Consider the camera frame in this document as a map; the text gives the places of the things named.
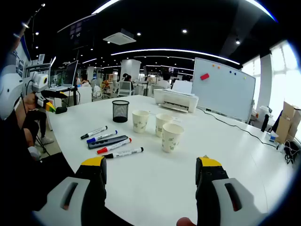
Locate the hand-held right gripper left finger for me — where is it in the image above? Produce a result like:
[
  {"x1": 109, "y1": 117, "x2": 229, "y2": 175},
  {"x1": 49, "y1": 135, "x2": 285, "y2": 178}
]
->
[{"x1": 32, "y1": 156, "x2": 108, "y2": 226}]

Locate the white monitor stand desk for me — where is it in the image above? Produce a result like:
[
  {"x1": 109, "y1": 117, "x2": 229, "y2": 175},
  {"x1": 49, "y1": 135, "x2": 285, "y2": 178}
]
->
[{"x1": 47, "y1": 84, "x2": 80, "y2": 106}]

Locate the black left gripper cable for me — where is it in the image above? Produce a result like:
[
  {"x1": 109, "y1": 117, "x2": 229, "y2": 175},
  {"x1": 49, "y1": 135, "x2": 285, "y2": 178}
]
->
[{"x1": 20, "y1": 91, "x2": 27, "y2": 113}]

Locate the black mesh pen holder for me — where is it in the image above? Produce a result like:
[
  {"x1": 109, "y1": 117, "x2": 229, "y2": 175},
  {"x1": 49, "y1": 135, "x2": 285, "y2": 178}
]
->
[{"x1": 111, "y1": 100, "x2": 130, "y2": 123}]

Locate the ceiling air conditioner unit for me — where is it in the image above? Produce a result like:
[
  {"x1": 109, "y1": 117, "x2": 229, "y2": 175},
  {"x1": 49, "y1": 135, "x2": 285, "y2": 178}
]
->
[{"x1": 103, "y1": 28, "x2": 137, "y2": 46}]

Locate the brown cardboard box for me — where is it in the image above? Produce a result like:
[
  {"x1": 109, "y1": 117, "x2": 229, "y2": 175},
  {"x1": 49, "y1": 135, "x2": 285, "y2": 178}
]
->
[
  {"x1": 282, "y1": 101, "x2": 301, "y2": 123},
  {"x1": 275, "y1": 115, "x2": 299, "y2": 144}
]

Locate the white shelf unit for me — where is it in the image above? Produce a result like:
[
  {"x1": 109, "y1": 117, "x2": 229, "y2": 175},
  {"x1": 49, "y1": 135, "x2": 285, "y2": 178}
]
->
[{"x1": 24, "y1": 53, "x2": 54, "y2": 83}]

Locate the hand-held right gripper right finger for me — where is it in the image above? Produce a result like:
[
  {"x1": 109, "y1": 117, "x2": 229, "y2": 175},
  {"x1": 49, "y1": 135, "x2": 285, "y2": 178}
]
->
[{"x1": 195, "y1": 156, "x2": 270, "y2": 226}]

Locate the white green-print paper cup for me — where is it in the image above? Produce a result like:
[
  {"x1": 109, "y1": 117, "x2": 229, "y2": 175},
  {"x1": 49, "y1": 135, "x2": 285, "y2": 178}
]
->
[
  {"x1": 161, "y1": 122, "x2": 185, "y2": 153},
  {"x1": 132, "y1": 110, "x2": 151, "y2": 134},
  {"x1": 155, "y1": 113, "x2": 174, "y2": 138}
]

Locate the blue white wall poster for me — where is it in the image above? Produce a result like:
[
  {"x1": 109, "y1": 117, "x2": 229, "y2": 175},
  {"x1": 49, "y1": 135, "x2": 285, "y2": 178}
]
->
[{"x1": 9, "y1": 35, "x2": 31, "y2": 80}]

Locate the black bottle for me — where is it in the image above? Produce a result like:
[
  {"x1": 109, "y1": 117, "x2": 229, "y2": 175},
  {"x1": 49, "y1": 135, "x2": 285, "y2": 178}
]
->
[{"x1": 261, "y1": 114, "x2": 269, "y2": 132}]

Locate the dark cloth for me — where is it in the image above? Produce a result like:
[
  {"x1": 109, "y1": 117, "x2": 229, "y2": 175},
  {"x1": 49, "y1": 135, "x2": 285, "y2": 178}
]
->
[{"x1": 271, "y1": 109, "x2": 284, "y2": 132}]

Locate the person's left hand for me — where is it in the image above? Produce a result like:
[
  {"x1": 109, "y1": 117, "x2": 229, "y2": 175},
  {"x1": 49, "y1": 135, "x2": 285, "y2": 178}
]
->
[{"x1": 24, "y1": 93, "x2": 40, "y2": 111}]

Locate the blue cap whiteboard marker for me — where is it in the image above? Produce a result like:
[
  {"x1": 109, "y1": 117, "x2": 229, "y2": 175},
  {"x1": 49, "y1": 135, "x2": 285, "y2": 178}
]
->
[{"x1": 86, "y1": 130, "x2": 118, "y2": 144}]

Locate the black table cable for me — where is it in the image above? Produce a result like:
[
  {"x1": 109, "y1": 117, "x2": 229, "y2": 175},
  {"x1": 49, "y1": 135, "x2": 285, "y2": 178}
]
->
[{"x1": 197, "y1": 107, "x2": 279, "y2": 148}]

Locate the white plastic container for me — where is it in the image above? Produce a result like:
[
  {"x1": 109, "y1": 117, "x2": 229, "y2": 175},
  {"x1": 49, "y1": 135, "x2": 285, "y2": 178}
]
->
[{"x1": 257, "y1": 105, "x2": 271, "y2": 118}]

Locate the large bright window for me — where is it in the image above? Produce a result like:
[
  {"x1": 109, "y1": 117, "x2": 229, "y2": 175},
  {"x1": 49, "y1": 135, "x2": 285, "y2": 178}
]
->
[{"x1": 242, "y1": 40, "x2": 301, "y2": 113}]

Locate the person's black clothing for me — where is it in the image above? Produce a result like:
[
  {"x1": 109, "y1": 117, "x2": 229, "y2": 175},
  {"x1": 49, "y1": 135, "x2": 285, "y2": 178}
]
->
[{"x1": 0, "y1": 110, "x2": 78, "y2": 212}]

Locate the red cap whiteboard marker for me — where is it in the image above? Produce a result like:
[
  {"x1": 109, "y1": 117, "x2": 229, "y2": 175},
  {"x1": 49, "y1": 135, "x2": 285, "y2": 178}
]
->
[{"x1": 96, "y1": 138, "x2": 132, "y2": 154}]

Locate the person's right hand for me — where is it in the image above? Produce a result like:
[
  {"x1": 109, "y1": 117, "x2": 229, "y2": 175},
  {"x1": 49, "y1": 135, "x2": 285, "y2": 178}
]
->
[{"x1": 176, "y1": 217, "x2": 198, "y2": 226}]

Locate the white standing whiteboard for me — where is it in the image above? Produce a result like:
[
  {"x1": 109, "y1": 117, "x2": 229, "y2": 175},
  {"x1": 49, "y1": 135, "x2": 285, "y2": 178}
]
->
[{"x1": 191, "y1": 57, "x2": 256, "y2": 123}]

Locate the wide curved ceiling light strip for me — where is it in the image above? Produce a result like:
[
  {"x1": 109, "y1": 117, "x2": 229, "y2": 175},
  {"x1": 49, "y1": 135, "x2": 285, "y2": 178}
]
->
[{"x1": 91, "y1": 0, "x2": 279, "y2": 23}]

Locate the dark computer monitor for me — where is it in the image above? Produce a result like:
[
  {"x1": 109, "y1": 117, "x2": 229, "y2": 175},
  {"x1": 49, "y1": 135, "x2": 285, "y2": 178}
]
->
[{"x1": 63, "y1": 60, "x2": 79, "y2": 87}]

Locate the white worn device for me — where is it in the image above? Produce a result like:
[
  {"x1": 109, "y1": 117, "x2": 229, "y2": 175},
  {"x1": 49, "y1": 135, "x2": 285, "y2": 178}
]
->
[{"x1": 0, "y1": 64, "x2": 26, "y2": 121}]

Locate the white printer paper stack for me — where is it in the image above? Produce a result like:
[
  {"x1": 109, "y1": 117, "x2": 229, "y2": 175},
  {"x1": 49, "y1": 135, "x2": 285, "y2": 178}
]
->
[{"x1": 172, "y1": 80, "x2": 193, "y2": 94}]

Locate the white office chair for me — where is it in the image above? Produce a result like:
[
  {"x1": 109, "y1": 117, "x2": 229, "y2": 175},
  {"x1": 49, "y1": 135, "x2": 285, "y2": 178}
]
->
[{"x1": 117, "y1": 81, "x2": 135, "y2": 97}]

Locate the black cap whiteboard marker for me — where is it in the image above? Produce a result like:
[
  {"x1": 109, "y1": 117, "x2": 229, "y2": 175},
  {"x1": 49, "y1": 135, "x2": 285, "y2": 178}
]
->
[
  {"x1": 80, "y1": 126, "x2": 108, "y2": 139},
  {"x1": 103, "y1": 147, "x2": 144, "y2": 159}
]

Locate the thin curved ceiling light strip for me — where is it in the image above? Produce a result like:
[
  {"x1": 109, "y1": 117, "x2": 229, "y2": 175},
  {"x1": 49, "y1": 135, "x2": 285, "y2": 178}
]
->
[{"x1": 110, "y1": 48, "x2": 240, "y2": 65}]

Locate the small blue white box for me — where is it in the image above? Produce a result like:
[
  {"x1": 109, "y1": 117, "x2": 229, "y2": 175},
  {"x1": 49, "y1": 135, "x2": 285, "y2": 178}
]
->
[{"x1": 267, "y1": 131, "x2": 279, "y2": 143}]

